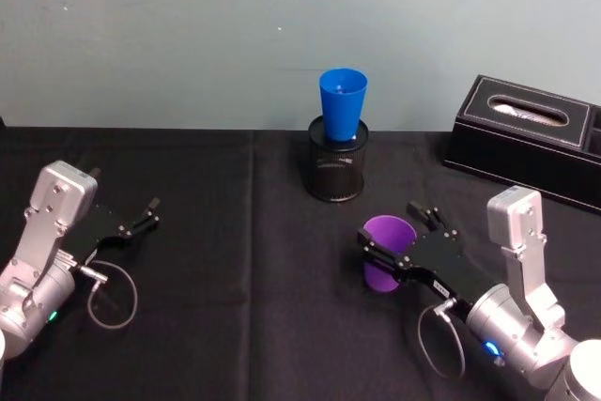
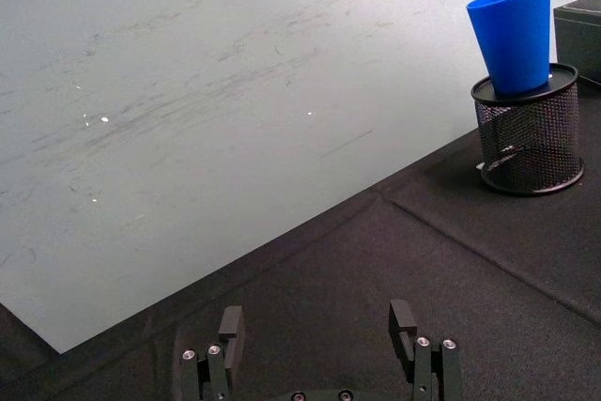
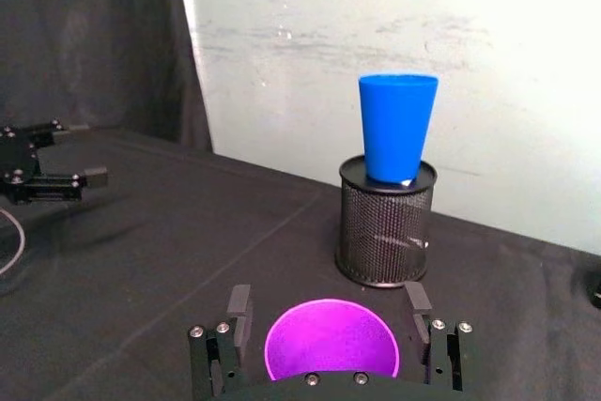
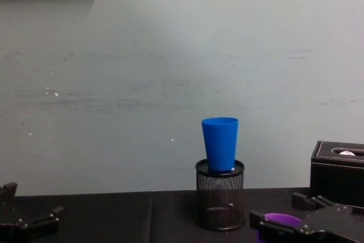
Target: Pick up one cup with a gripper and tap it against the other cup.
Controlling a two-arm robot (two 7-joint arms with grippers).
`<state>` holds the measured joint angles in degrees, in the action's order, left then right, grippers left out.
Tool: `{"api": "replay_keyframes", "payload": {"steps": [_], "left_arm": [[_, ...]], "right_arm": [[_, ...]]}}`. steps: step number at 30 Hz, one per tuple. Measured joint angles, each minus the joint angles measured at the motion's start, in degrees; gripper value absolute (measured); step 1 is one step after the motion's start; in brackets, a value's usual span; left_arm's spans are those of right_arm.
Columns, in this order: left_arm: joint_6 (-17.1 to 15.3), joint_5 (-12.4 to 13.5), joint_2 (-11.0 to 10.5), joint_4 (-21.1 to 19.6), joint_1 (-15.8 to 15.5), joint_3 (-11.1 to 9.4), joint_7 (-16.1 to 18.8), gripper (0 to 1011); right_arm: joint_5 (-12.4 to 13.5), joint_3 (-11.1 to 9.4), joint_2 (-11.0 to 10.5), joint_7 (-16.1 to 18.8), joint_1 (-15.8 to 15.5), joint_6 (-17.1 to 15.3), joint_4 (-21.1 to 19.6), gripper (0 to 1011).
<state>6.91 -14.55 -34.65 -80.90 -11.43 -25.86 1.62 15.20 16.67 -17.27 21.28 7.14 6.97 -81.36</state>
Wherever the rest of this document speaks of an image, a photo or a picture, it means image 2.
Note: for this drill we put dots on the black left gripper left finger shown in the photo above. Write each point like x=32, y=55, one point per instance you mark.
x=231, y=344

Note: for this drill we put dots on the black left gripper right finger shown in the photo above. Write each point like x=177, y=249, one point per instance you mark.
x=413, y=349

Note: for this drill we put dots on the black table cloth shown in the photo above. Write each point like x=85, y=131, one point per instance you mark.
x=375, y=288

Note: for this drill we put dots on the black mesh pen holder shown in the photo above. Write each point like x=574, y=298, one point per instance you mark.
x=528, y=138

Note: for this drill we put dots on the blue plastic cup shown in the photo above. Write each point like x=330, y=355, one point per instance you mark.
x=514, y=35

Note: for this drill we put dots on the dark box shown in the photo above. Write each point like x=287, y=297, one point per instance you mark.
x=580, y=39

